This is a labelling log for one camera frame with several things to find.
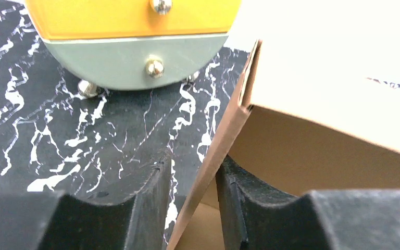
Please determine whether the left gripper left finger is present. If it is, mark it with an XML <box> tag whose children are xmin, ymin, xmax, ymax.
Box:
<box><xmin>0</xmin><ymin>148</ymin><xmax>172</xmax><ymax>249</ymax></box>

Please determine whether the round white drawer cabinet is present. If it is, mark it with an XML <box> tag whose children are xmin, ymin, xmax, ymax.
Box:
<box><xmin>24</xmin><ymin>0</ymin><xmax>241</xmax><ymax>96</ymax></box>

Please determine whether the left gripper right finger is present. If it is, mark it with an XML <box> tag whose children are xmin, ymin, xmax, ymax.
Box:
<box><xmin>216</xmin><ymin>156</ymin><xmax>400</xmax><ymax>249</ymax></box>

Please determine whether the brown cardboard box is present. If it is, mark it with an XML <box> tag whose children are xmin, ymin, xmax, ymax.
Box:
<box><xmin>167</xmin><ymin>40</ymin><xmax>400</xmax><ymax>249</ymax></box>

